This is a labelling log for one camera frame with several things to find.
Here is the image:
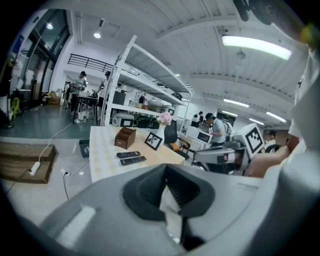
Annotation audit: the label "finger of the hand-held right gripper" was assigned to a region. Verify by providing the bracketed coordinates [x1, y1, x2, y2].
[193, 147, 226, 166]

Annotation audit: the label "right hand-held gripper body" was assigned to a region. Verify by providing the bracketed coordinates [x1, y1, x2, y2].
[203, 122, 266, 174]

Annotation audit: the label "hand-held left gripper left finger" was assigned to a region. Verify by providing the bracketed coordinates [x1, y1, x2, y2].
[39, 163, 186, 256]

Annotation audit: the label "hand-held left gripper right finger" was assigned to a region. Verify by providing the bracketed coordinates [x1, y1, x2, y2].
[166, 163, 276, 256]

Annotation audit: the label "black remote control red button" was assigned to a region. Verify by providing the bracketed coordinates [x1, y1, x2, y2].
[116, 150, 141, 159]

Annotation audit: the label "brown wooden organizer box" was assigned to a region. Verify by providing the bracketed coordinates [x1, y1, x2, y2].
[114, 126, 137, 150]

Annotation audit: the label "person's right forearm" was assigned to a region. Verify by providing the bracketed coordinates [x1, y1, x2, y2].
[267, 136, 301, 177]

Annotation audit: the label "dark grey panel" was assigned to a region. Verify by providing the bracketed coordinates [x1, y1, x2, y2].
[112, 91, 131, 106]

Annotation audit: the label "person's right hand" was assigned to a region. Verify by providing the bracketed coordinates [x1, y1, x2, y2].
[246, 153, 270, 178]

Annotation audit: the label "white microwave oven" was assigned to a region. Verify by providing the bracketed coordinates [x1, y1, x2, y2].
[187, 125, 213, 144]

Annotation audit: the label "panda toy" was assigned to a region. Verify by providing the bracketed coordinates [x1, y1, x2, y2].
[191, 111, 205, 128]

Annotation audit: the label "black mesh office chair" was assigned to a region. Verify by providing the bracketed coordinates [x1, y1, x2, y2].
[163, 119, 191, 161]

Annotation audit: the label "pink flower bouquet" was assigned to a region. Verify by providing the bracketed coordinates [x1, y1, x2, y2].
[156, 111, 173, 126]

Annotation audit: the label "beige checked flower tablecloth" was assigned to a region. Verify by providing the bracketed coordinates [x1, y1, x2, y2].
[89, 125, 187, 183]

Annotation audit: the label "person's white shirt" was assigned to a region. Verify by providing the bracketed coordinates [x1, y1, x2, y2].
[289, 47, 320, 151]

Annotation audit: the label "dark waste bin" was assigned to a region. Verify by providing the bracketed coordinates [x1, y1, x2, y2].
[78, 139, 91, 158]

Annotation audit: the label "white power strip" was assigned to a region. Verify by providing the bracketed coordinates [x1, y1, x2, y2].
[28, 161, 41, 176]

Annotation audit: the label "long ceiling light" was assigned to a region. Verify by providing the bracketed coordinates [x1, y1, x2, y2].
[221, 34, 293, 61]

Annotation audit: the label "white appliance with black screen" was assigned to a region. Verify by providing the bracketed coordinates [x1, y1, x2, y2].
[111, 112, 136, 128]

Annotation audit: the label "brown wooden pallet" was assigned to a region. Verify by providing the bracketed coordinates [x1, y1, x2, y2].
[0, 142, 57, 185]

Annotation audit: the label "white metal shelf rack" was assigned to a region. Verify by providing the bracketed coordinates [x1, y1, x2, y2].
[99, 34, 195, 131]

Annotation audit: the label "black table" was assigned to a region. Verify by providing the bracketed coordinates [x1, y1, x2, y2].
[72, 94, 100, 126]

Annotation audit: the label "black railing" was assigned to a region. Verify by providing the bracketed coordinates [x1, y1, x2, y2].
[68, 53, 115, 72]

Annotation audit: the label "round ceiling lamp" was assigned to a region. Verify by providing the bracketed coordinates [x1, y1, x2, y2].
[93, 18, 105, 40]

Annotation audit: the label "black power cable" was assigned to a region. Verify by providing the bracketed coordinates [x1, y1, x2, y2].
[4, 169, 32, 196]
[62, 174, 70, 201]

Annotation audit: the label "black picture frame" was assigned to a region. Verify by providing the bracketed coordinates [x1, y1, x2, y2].
[144, 131, 164, 151]

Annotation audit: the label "white power cable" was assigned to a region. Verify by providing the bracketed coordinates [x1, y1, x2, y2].
[38, 122, 76, 163]

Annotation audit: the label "black head-mounted camera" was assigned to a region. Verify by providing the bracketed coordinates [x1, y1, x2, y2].
[233, 0, 276, 26]

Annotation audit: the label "yellow green straps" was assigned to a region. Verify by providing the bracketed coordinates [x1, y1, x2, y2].
[9, 97, 21, 118]

